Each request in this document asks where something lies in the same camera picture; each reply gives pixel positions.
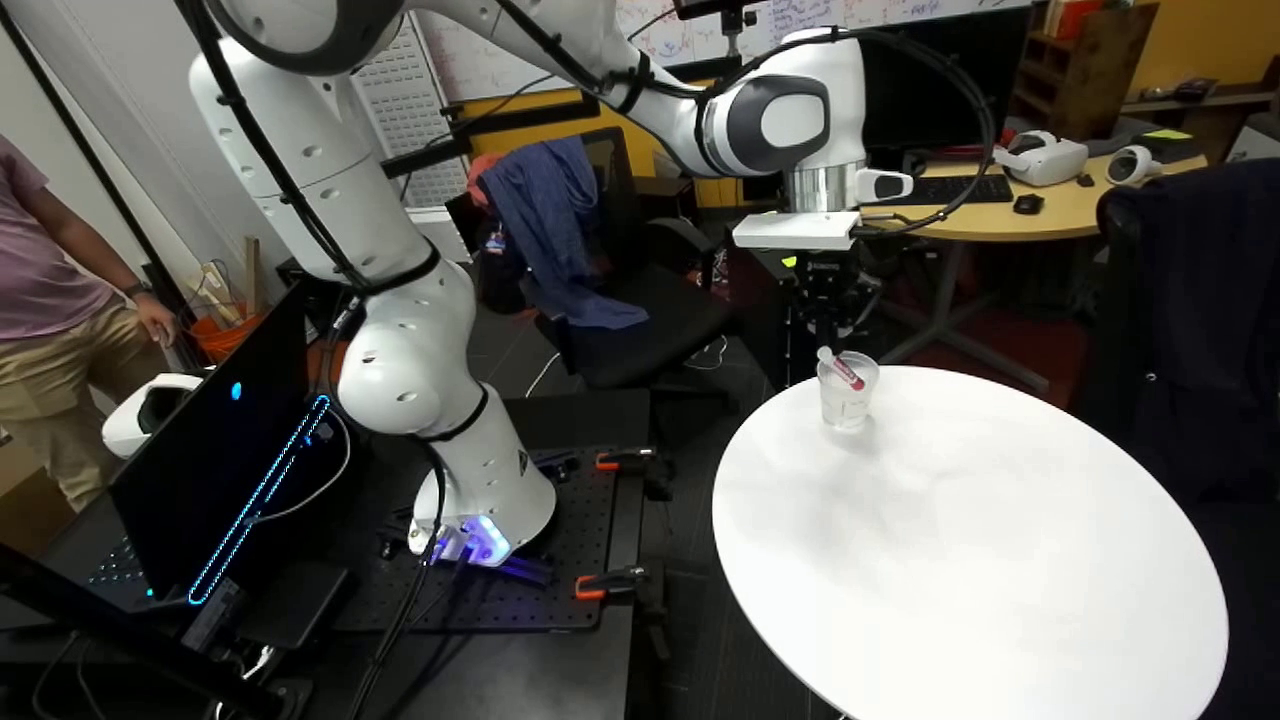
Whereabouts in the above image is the round white table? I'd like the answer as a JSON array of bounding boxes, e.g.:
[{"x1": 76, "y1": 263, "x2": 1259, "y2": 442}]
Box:
[{"x1": 713, "y1": 365, "x2": 1226, "y2": 720}]

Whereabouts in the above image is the blue cloth on chair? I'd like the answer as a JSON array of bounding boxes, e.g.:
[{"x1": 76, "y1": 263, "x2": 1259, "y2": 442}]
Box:
[{"x1": 479, "y1": 138, "x2": 647, "y2": 334}]

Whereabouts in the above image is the red and white marker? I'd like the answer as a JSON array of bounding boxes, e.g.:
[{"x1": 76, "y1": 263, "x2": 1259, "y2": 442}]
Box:
[{"x1": 815, "y1": 343, "x2": 868, "y2": 393}]

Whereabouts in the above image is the white VR headset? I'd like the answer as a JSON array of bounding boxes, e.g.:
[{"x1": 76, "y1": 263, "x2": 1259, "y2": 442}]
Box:
[{"x1": 993, "y1": 128, "x2": 1163, "y2": 190}]

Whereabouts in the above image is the orange handled clamp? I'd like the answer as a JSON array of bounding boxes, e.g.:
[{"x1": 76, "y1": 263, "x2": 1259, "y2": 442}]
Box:
[
  {"x1": 570, "y1": 564, "x2": 659, "y2": 603},
  {"x1": 593, "y1": 446, "x2": 659, "y2": 478}
]

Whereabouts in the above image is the wooden curved desk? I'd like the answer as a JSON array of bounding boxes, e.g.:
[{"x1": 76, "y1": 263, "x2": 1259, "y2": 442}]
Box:
[{"x1": 853, "y1": 144, "x2": 1217, "y2": 248}]

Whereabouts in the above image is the person in pink shirt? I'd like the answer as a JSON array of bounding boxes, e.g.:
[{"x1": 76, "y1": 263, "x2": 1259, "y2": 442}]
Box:
[{"x1": 0, "y1": 138, "x2": 178, "y2": 512}]

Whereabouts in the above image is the black chair with cloth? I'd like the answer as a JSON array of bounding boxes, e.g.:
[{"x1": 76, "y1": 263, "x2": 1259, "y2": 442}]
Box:
[{"x1": 468, "y1": 134, "x2": 733, "y2": 390}]

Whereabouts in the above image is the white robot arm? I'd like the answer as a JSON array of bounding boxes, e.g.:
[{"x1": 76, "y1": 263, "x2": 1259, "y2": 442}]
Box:
[{"x1": 175, "y1": 0, "x2": 910, "y2": 570}]

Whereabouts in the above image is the clear plastic cup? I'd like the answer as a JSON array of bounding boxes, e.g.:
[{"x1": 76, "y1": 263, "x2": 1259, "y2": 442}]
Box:
[{"x1": 815, "y1": 354, "x2": 878, "y2": 437}]

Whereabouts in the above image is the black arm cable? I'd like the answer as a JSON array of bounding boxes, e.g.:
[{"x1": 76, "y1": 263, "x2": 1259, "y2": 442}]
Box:
[{"x1": 585, "y1": 25, "x2": 1002, "y2": 232}]

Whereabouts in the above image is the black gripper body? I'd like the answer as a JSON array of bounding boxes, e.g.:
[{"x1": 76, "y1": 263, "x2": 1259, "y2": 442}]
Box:
[{"x1": 783, "y1": 254, "x2": 878, "y2": 347}]

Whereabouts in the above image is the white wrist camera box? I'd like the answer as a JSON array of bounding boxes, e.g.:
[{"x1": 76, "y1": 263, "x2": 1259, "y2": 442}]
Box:
[{"x1": 733, "y1": 214, "x2": 861, "y2": 254}]

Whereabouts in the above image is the black perforated mounting board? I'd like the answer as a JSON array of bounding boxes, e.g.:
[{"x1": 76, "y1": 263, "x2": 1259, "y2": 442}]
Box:
[{"x1": 76, "y1": 451, "x2": 643, "y2": 642}]

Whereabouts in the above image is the black laptop screen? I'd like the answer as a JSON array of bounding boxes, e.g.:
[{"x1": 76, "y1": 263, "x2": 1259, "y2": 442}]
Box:
[{"x1": 89, "y1": 293, "x2": 332, "y2": 611}]

